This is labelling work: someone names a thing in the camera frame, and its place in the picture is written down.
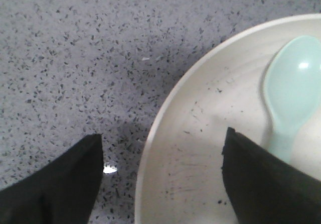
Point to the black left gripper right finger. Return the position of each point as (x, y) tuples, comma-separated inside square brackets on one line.
[(264, 189)]

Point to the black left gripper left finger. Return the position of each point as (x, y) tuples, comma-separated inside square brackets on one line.
[(63, 191)]

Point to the cream round plate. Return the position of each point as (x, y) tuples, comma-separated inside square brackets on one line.
[(180, 178)]

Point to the light blue plastic spoon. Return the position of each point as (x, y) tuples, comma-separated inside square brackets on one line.
[(291, 90)]

